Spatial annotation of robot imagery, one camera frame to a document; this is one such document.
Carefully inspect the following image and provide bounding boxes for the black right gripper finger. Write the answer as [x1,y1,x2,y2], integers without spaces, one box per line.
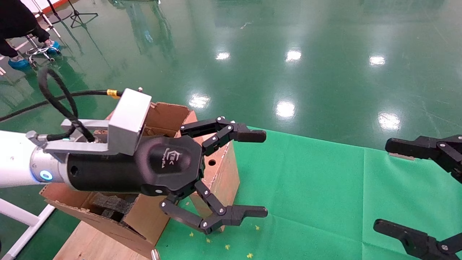
[385,135,462,183]
[374,218,462,260]

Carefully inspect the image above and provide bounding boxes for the white metal floor frame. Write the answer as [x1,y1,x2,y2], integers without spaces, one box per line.
[0,198,55,260]

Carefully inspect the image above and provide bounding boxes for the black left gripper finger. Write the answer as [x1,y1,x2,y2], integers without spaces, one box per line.
[180,116,267,156]
[160,180,268,234]

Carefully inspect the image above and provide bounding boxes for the black camera cable yellow tag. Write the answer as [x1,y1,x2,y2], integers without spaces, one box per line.
[0,67,123,143]

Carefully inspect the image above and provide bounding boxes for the green table cloth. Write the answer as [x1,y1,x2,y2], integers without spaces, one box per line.
[155,126,462,260]

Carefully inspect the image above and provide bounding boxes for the small brown cardboard box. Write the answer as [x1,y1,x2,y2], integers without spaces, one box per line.
[188,139,241,232]

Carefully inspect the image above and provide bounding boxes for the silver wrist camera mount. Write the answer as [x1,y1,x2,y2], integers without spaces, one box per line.
[43,87,152,156]

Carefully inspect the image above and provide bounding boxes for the black round base stand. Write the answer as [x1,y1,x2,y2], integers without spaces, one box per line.
[46,0,73,25]

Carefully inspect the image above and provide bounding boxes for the black foam block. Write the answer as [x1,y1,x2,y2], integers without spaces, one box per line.
[90,192,132,221]

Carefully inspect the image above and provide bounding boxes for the rolling stool base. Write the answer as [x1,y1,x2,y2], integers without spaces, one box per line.
[25,32,55,68]

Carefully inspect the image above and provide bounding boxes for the person in black clothes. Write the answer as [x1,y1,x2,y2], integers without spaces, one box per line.
[0,0,51,58]

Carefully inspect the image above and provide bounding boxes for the black tripod stand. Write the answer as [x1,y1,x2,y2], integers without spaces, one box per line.
[67,0,99,29]

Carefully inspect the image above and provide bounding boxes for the large open cardboard carton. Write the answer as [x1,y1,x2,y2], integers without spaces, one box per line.
[40,102,198,259]

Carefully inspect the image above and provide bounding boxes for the white desk with thin legs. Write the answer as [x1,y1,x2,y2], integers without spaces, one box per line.
[31,0,62,38]

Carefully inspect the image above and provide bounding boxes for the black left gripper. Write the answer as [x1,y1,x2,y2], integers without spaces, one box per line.
[67,135,205,197]

